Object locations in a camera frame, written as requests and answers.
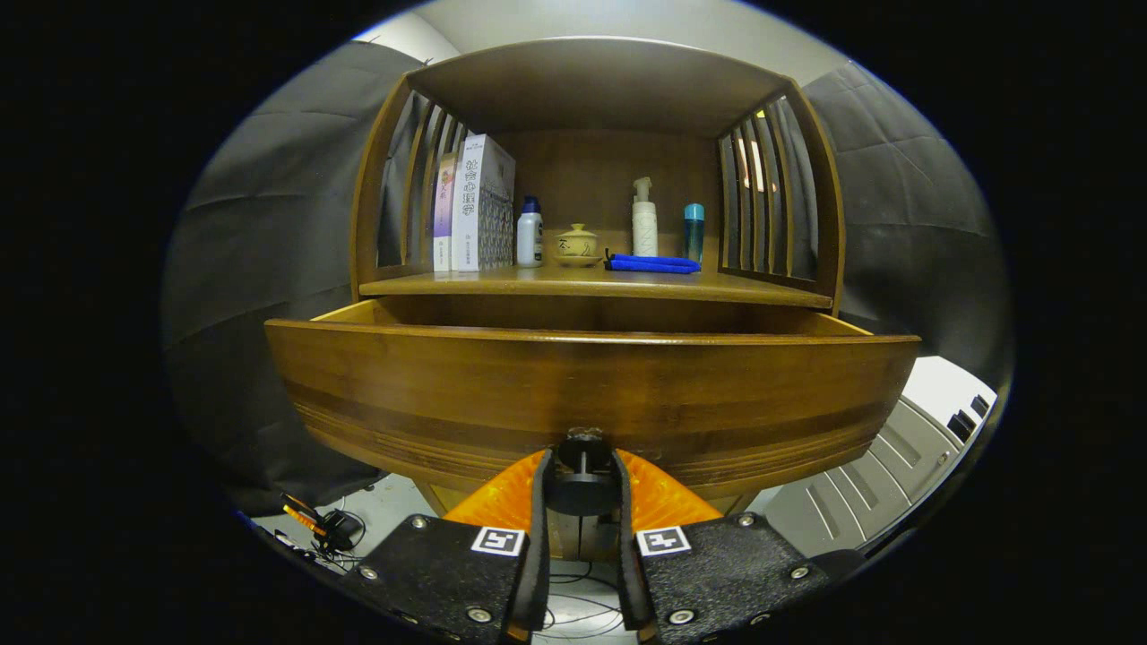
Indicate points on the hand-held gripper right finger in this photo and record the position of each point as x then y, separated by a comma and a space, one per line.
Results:
625, 555

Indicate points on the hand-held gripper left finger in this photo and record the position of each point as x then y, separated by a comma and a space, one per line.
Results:
540, 555

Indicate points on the brown wooden drawer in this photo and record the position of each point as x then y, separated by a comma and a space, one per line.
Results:
538, 385

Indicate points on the wooden countertop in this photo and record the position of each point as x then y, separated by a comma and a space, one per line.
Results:
538, 282

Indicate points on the brown wooden cabinet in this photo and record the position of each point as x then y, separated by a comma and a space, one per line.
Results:
591, 90

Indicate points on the black power adapter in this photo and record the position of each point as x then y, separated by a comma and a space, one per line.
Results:
336, 530

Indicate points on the orange black tool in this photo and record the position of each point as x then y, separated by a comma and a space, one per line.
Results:
300, 518

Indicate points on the blue folded cloth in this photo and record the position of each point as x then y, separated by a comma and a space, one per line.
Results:
654, 264

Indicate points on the yellow saucer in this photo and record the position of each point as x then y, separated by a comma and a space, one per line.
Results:
578, 261

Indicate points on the yellow lidded teacup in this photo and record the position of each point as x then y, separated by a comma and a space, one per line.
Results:
577, 242

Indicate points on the white bottle blue cap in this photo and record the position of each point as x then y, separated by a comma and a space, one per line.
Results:
530, 237

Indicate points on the white pump bottle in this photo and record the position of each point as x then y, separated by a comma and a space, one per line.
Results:
644, 228

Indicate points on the teal glass bottle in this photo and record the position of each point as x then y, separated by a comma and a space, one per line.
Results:
694, 233

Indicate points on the pink book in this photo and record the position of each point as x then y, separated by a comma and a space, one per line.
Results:
444, 215

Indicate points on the thick white book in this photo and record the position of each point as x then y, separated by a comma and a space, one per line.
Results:
470, 206

